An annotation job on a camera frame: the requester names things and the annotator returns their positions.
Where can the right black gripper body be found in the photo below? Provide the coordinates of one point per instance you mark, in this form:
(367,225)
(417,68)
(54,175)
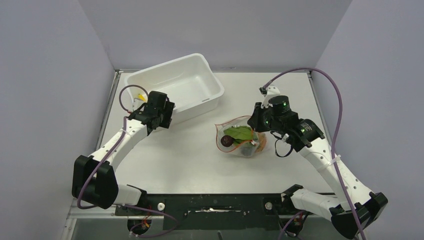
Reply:
(264,121)

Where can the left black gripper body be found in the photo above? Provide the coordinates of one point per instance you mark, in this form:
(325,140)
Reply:
(165,115)

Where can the yellow toy banana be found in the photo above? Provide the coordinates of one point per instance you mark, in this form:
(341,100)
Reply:
(142,98)

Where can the toy pineapple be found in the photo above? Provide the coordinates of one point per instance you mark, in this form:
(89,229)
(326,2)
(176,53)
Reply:
(262,142)

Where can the green toy vegetable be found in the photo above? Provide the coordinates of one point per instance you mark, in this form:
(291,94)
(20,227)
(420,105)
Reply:
(240,133)

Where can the white plastic bin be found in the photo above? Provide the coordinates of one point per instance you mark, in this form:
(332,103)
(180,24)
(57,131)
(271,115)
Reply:
(188,81)

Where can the clear zip top bag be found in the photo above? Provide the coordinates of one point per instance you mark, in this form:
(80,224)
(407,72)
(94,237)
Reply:
(234,149)

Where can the brown round toy fruit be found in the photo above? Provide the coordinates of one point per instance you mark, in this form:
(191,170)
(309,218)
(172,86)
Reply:
(227,141)

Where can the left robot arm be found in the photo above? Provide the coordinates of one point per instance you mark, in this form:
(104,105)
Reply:
(94,179)

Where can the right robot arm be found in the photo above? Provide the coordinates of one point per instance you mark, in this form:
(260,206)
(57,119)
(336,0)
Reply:
(354,206)

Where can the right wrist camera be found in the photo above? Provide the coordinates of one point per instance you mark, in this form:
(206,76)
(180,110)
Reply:
(268,92)

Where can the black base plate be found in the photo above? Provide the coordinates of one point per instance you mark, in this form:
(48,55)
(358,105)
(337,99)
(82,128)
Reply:
(267,211)

